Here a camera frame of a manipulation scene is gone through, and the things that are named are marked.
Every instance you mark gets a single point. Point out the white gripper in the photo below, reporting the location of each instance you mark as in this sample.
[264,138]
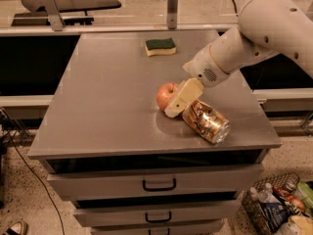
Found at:
[202,68]

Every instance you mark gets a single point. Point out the red apple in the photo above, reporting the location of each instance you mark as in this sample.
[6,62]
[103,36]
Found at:
[165,93]

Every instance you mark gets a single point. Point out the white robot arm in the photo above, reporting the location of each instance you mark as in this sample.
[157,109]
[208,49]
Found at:
[265,28]

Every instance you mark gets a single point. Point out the orange soda can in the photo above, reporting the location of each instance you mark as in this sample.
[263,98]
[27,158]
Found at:
[207,122]

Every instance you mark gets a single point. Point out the green yellow sponge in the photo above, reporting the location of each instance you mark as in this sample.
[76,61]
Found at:
[160,47]

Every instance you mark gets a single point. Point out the grey drawer cabinet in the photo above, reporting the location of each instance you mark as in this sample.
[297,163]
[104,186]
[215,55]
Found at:
[127,167]

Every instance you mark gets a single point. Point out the clear plastic bottle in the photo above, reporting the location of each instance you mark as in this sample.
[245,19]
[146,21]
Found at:
[264,195]

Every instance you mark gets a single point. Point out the red snack bag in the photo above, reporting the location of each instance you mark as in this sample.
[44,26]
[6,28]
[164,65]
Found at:
[289,196]

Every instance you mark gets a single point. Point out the green snack bag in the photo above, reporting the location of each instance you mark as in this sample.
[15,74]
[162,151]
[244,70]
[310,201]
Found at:
[304,193]

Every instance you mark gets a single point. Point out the shoe on floor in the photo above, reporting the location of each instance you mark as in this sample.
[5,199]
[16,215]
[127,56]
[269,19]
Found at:
[17,228]

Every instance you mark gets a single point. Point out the wire basket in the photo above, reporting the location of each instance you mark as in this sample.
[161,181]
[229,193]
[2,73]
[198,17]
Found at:
[267,218]

